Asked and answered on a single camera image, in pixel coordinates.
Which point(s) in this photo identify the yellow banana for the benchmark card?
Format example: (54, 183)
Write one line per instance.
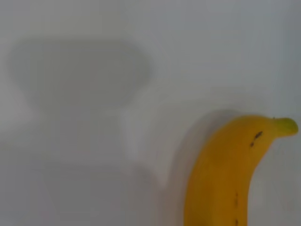
(223, 169)

